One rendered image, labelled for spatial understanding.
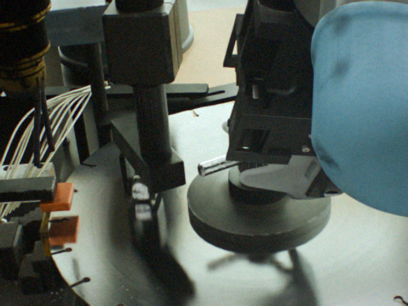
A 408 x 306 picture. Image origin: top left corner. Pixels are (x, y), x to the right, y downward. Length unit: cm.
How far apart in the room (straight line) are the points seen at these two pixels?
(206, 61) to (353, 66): 110
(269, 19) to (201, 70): 90
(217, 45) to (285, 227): 83
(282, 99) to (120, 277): 19
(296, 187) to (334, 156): 30
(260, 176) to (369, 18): 30
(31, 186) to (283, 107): 25
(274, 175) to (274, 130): 8
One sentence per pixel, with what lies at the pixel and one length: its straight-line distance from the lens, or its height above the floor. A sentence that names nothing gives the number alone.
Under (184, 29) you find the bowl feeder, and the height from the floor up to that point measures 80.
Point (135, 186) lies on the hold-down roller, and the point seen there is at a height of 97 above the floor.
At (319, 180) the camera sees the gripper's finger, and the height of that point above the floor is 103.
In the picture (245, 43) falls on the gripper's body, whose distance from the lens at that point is 44.
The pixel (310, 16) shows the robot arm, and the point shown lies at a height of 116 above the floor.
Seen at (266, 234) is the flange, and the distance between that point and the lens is 58.
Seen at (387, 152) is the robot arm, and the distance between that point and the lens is 24.
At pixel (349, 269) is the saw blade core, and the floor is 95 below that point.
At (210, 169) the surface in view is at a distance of 59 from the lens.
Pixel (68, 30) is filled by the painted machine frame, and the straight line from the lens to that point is 79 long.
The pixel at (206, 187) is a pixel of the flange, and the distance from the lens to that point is 63.
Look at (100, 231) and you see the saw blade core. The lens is 62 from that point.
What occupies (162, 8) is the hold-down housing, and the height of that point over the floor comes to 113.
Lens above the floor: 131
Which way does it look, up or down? 31 degrees down
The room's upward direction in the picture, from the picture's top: 5 degrees counter-clockwise
